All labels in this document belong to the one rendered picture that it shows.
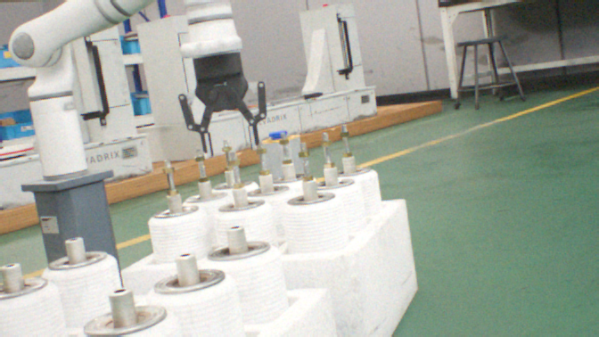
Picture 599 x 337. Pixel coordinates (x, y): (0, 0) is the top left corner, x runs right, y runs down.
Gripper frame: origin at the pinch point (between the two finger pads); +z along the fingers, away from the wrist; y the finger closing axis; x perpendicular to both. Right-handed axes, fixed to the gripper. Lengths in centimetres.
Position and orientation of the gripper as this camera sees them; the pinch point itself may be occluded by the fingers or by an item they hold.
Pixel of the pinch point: (231, 144)
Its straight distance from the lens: 125.0
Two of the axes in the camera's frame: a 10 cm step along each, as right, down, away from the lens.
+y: -9.9, 1.6, 0.1
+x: 0.1, 1.3, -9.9
